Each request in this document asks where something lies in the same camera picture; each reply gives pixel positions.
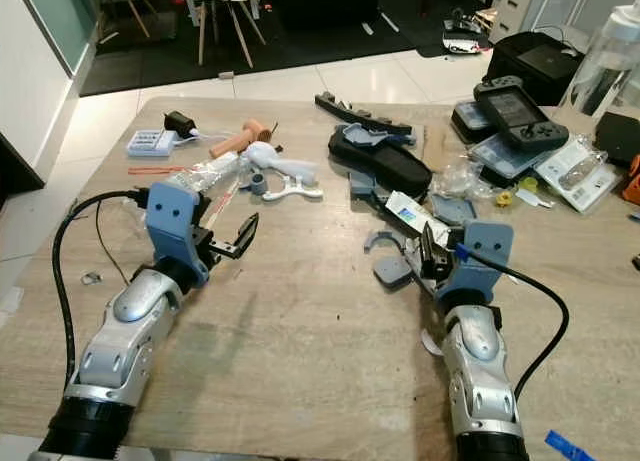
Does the white long carton box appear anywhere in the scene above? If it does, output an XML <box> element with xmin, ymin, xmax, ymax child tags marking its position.
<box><xmin>385</xmin><ymin>191</ymin><xmax>457</xmax><ymax>248</ymax></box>

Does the grey printed shield plate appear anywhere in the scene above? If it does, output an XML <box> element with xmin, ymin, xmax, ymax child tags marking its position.
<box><xmin>428</xmin><ymin>193</ymin><xmax>479</xmax><ymax>225</ymax></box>

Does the grey printed arch piece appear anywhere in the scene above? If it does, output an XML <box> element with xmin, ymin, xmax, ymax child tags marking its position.
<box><xmin>363</xmin><ymin>231</ymin><xmax>406</xmax><ymax>254</ymax></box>

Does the white plastic fork piece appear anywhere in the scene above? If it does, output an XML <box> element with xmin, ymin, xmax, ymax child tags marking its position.
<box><xmin>260</xmin><ymin>174</ymin><xmax>326</xmax><ymax>202</ymax></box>

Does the small clear plastic bottle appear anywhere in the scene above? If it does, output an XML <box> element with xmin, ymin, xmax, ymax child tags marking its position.
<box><xmin>160</xmin><ymin>151</ymin><xmax>253</xmax><ymax>232</ymax></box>

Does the crumpled clear plastic bag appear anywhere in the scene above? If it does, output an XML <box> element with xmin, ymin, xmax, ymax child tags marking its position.
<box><xmin>430</xmin><ymin>161</ymin><xmax>491</xmax><ymax>202</ymax></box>

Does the white curved scrap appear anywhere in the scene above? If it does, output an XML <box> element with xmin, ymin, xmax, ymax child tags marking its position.
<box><xmin>420</xmin><ymin>331</ymin><xmax>447</xmax><ymax>358</ymax></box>

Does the black long zip case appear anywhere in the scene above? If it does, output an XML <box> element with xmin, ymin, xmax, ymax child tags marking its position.
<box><xmin>328</xmin><ymin>129</ymin><xmax>433</xmax><ymax>200</ymax></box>

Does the clear plastic blister pack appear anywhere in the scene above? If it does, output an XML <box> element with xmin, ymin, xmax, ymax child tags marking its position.
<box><xmin>468</xmin><ymin>131</ymin><xmax>547</xmax><ymax>180</ymax></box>

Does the white battery box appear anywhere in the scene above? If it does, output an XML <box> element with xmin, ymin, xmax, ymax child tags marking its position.
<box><xmin>128</xmin><ymin>129</ymin><xmax>180</xmax><ymax>160</ymax></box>

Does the black power adapter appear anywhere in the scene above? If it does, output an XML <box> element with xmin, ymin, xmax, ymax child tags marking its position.
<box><xmin>163</xmin><ymin>111</ymin><xmax>197</xmax><ymax>138</ymax></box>

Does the dark plastic case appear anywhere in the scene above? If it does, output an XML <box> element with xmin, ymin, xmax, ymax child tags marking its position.
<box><xmin>450</xmin><ymin>99</ymin><xmax>501</xmax><ymax>144</ymax></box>

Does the white bagged packet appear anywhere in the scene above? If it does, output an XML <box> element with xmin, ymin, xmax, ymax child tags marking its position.
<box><xmin>535</xmin><ymin>136</ymin><xmax>623</xmax><ymax>214</ymax></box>

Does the black handheld game console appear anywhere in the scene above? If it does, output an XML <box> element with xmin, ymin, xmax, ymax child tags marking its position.
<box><xmin>473</xmin><ymin>76</ymin><xmax>571</xmax><ymax>152</ymax></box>

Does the orange tool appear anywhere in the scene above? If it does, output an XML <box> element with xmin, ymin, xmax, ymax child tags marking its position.
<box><xmin>622</xmin><ymin>153</ymin><xmax>640</xmax><ymax>204</ymax></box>

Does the black white floor device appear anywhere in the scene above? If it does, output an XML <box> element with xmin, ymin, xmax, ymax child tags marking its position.
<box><xmin>443</xmin><ymin>9</ymin><xmax>501</xmax><ymax>58</ymax></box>

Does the blue tape strip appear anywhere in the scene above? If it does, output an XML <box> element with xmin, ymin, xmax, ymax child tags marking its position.
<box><xmin>545</xmin><ymin>431</ymin><xmax>587</xmax><ymax>461</ymax></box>

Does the black flat box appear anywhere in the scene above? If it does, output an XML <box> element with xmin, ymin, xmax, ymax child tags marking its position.
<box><xmin>595</xmin><ymin>111</ymin><xmax>640</xmax><ymax>167</ymax></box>

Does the large clear plastic bottle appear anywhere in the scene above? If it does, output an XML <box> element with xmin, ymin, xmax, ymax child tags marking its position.
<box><xmin>555</xmin><ymin>3</ymin><xmax>640</xmax><ymax>137</ymax></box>

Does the white drawer cabinet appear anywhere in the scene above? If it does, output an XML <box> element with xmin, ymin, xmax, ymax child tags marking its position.
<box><xmin>490</xmin><ymin>0</ymin><xmax>640</xmax><ymax>42</ymax></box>

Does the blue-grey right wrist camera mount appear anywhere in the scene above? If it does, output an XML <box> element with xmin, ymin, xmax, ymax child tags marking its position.
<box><xmin>445</xmin><ymin>221</ymin><xmax>517</xmax><ymax>304</ymax></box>

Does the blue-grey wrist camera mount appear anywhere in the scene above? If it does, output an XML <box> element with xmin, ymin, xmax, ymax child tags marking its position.
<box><xmin>145</xmin><ymin>181</ymin><xmax>213</xmax><ymax>272</ymax></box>
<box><xmin>445</xmin><ymin>221</ymin><xmax>517</xmax><ymax>304</ymax></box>

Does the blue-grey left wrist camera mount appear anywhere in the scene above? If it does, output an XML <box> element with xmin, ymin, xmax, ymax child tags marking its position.
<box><xmin>145</xmin><ymin>181</ymin><xmax>213</xmax><ymax>272</ymax></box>

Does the thin black wire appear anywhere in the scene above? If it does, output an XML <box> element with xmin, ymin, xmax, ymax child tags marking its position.
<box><xmin>93</xmin><ymin>203</ymin><xmax>129</xmax><ymax>288</ymax></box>

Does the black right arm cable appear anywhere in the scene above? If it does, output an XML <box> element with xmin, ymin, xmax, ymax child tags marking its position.
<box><xmin>454</xmin><ymin>243</ymin><xmax>572</xmax><ymax>402</ymax></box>

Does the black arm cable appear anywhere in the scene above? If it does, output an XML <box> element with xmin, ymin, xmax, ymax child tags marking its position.
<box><xmin>454</xmin><ymin>243</ymin><xmax>572</xmax><ymax>402</ymax></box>
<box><xmin>52</xmin><ymin>189</ymin><xmax>151</xmax><ymax>384</ymax></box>

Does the black slotted rail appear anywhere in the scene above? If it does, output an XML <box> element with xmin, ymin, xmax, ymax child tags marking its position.
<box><xmin>315</xmin><ymin>91</ymin><xmax>413</xmax><ymax>138</ymax></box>

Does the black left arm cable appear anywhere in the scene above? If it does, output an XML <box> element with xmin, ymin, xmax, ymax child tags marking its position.
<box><xmin>52</xmin><ymin>189</ymin><xmax>151</xmax><ymax>384</ymax></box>

